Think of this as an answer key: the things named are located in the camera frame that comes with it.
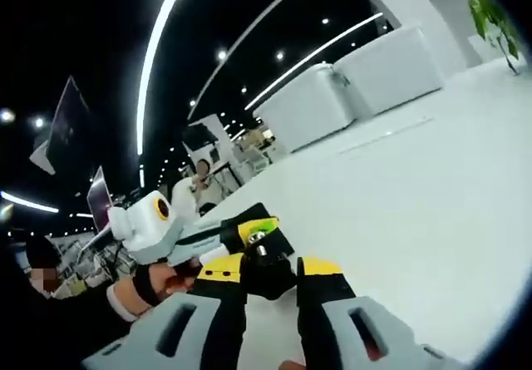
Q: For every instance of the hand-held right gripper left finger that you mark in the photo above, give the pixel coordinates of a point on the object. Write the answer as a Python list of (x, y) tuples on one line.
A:
[(137, 345)]

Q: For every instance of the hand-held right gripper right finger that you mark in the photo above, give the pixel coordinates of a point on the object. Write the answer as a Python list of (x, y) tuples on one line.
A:
[(399, 345)]

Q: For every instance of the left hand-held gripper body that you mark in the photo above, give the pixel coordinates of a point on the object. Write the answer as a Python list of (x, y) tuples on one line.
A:
[(141, 237)]

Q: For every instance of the black knob retaining clip screw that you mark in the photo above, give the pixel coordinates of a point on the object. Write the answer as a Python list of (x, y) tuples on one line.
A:
[(270, 280)]

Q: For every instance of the black fixed fixture clamp frame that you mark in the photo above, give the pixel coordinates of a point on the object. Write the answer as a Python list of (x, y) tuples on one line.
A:
[(280, 241)]

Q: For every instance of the white desk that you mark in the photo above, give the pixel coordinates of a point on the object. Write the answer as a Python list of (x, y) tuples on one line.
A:
[(395, 220)]

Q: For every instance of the person's left hand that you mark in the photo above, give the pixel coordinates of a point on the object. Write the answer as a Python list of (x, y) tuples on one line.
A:
[(170, 280)]

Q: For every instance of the person's right hand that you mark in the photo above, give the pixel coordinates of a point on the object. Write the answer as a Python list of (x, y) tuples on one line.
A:
[(291, 366)]

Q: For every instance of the purple lit screen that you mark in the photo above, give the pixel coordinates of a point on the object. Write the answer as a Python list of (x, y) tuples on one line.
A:
[(99, 203)]

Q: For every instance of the person's head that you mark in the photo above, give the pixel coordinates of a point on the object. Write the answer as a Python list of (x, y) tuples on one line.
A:
[(39, 249)]

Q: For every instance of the dark red roll-up banner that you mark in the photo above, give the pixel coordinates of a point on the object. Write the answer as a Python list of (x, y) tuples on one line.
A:
[(66, 124)]

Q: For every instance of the large white storage bin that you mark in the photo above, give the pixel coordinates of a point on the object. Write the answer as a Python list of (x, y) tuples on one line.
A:
[(307, 108)]

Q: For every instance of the long ceiling strip light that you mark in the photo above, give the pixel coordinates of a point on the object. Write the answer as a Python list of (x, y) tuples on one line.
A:
[(160, 54)]

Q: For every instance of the round ceiling spotlights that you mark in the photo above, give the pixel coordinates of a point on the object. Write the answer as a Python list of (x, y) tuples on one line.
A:
[(221, 54)]

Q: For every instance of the small white storage bin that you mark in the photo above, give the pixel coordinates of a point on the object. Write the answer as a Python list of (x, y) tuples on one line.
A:
[(386, 75)]

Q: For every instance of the green potted plant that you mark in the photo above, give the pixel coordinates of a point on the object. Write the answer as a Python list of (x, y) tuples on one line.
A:
[(490, 16)]

